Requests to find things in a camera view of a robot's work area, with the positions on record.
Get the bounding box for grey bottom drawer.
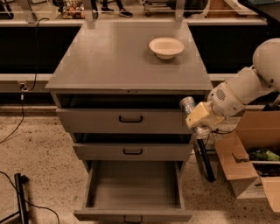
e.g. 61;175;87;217
73;161;192;224

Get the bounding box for black stand bar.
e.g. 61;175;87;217
14;173;29;224
197;139;216;183

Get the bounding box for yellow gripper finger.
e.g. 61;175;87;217
185;102;224;129

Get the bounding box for green bag in box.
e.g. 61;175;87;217
248;148;280;161

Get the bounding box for grey drawer cabinet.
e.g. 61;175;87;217
45;20;215;165

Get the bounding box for brown cardboard box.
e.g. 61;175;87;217
215;111;280;213

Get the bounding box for black stand bar left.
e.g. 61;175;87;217
14;173;29;224

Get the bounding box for grey drawer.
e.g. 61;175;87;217
57;108;192;134
73;161;192;224
73;143;193;161

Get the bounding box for black cable floor left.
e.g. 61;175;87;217
0;171;61;224

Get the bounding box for grey middle drawer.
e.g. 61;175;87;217
73;143;193;161

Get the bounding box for grey top drawer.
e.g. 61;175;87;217
57;108;192;134

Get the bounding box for black cable left wall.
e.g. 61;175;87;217
0;17;51;144

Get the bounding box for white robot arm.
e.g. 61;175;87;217
185;38;280;129

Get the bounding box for black cables right floor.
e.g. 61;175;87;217
200;116;240;147

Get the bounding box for colourful items on shelf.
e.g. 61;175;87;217
62;0;85;19

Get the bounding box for black stand bar right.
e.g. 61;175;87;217
197;139;216;183

